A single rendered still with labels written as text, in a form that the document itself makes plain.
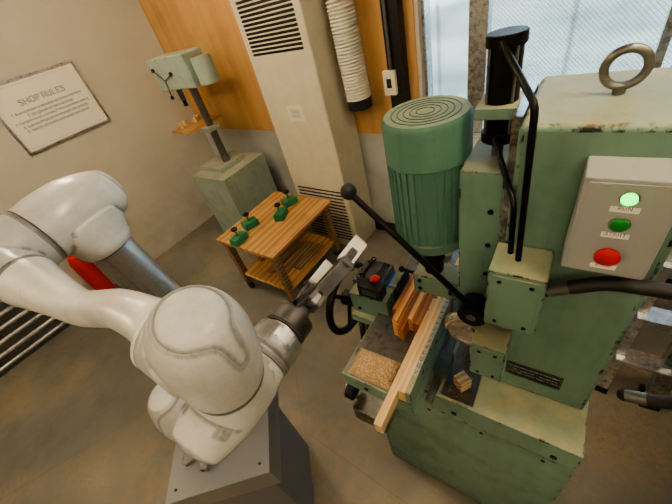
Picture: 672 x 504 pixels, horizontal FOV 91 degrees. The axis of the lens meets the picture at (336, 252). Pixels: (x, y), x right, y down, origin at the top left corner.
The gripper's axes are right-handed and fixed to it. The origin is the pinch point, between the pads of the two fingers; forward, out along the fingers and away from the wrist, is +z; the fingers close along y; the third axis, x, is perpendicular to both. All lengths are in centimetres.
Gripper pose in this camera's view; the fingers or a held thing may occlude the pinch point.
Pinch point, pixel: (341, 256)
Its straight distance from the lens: 68.8
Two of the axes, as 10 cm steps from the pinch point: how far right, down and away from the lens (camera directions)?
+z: 5.1, -6.4, 5.7
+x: -7.3, -6.7, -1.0
